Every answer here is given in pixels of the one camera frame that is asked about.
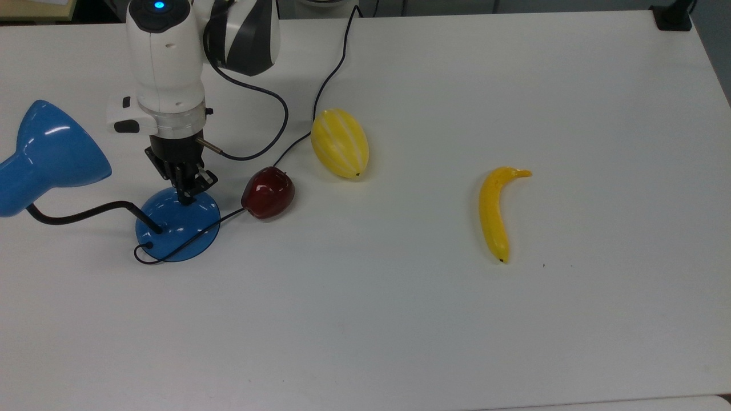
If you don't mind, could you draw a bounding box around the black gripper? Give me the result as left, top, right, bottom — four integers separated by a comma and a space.
144, 133, 219, 206

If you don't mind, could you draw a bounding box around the blue desk lamp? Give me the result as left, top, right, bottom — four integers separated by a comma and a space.
0, 100, 222, 263

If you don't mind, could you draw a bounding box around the dark red apple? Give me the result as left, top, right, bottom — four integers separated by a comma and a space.
240, 166, 296, 220

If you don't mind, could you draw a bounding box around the yellow striped melon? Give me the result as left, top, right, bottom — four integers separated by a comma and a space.
310, 108, 370, 179

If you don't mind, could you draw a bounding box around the wooden board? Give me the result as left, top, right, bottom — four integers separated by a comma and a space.
0, 0, 77, 22

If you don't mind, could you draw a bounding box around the yellow banana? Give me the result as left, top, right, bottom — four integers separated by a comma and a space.
479, 166, 533, 264

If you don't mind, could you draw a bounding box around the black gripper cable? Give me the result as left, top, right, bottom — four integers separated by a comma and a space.
196, 17, 290, 162

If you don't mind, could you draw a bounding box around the black lamp power cable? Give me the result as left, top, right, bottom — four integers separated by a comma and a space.
133, 5, 362, 265

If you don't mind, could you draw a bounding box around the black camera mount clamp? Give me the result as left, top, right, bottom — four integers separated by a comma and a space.
650, 0, 697, 31

